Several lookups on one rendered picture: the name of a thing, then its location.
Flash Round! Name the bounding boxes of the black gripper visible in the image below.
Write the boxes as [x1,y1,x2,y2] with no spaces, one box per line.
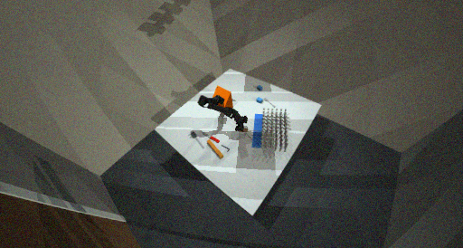
[234,119,244,132]

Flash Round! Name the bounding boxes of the yellow flat bar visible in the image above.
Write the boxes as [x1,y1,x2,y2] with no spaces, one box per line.
[207,139,223,158]

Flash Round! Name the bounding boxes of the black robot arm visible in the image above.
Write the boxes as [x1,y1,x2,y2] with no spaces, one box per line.
[197,95,248,123]

